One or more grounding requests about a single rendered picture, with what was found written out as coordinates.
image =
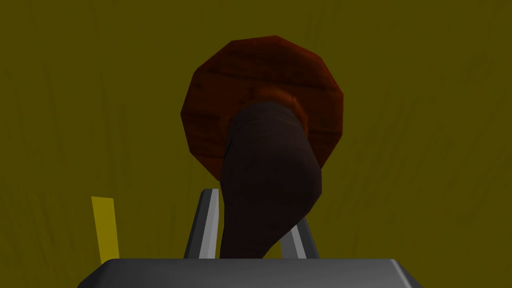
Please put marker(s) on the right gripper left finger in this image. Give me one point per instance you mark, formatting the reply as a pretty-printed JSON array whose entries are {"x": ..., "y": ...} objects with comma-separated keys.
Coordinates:
[{"x": 206, "y": 228}]

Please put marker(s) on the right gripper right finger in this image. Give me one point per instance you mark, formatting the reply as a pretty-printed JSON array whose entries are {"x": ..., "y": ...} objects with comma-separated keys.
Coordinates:
[{"x": 298, "y": 242}]

